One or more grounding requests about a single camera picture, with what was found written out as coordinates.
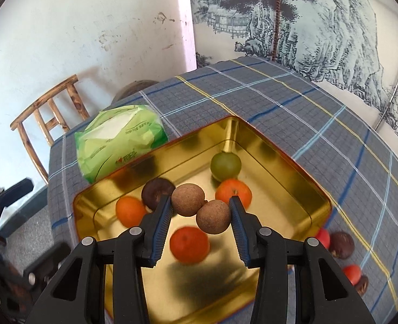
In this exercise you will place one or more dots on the blue plaid tablecloth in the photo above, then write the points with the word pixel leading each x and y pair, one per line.
pixel 330 142

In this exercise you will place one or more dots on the brown longan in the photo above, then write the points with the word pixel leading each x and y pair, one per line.
pixel 214 217
pixel 187 199

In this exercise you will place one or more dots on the landscape painting folding screen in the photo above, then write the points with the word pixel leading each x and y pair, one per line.
pixel 347 47

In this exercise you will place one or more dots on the dark mangosteen in tin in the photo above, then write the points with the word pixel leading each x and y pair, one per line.
pixel 153 191

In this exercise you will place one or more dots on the green round fruit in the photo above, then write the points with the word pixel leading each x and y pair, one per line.
pixel 225 165

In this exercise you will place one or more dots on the green tissue pack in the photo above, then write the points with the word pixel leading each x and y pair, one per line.
pixel 115 137

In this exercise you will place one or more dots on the orange mandarin near green fruit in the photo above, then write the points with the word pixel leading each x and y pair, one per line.
pixel 234 187

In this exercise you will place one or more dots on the wooden chair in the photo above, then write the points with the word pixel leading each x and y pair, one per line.
pixel 48 116

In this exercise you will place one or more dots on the gold red toffee tin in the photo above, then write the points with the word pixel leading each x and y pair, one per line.
pixel 200 277

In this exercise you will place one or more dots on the orange mandarin left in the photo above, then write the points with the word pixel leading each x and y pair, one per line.
pixel 130 211

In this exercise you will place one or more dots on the small red tomato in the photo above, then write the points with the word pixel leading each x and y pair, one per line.
pixel 323 237

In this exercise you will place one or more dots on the red tomato middle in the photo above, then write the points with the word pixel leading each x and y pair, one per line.
pixel 353 273

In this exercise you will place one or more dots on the dark mangosteen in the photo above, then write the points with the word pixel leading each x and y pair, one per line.
pixel 362 285
pixel 342 245
pixel 153 191

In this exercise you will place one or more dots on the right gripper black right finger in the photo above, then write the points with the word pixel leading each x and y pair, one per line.
pixel 323 293

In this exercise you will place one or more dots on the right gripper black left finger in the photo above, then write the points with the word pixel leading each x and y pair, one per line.
pixel 76 293

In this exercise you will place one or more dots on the round wooden stool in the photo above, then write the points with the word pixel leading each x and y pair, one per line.
pixel 132 88

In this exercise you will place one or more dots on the orange mandarin front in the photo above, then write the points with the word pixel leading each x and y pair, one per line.
pixel 189 245

